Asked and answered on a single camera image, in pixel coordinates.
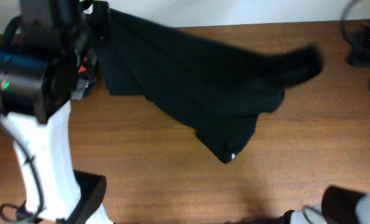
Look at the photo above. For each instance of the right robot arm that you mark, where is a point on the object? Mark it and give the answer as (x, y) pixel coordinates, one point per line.
(339, 205)

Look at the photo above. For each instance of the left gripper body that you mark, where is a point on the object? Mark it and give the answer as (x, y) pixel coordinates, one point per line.
(100, 26)

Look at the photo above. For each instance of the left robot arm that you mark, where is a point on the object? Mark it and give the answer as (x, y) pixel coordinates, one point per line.
(41, 52)

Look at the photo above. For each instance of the red folded t-shirt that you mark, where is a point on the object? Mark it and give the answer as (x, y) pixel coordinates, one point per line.
(83, 66)

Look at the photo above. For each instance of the black t-shirt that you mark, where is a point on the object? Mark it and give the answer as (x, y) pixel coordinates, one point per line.
(217, 89)

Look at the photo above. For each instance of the grey folded garment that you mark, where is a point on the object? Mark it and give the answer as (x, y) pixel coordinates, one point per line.
(87, 79)

